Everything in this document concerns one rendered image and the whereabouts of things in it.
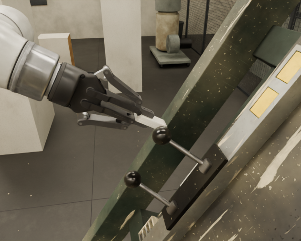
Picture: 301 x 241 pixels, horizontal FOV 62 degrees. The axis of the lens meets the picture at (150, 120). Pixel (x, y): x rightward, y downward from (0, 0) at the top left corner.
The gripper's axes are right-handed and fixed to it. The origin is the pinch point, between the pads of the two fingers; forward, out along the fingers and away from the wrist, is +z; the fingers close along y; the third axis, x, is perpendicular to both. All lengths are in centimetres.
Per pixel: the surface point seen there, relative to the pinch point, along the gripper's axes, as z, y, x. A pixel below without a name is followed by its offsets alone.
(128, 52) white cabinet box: 72, 56, -359
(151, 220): 12.5, 22.4, 4.6
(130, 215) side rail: 17.9, 39.1, -11.4
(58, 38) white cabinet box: -35, 118, -480
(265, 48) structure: 19.0, -24.6, -8.2
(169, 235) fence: 12.1, 17.1, 12.6
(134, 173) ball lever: 1.0, 10.2, 5.1
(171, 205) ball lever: 9.5, 11.4, 10.3
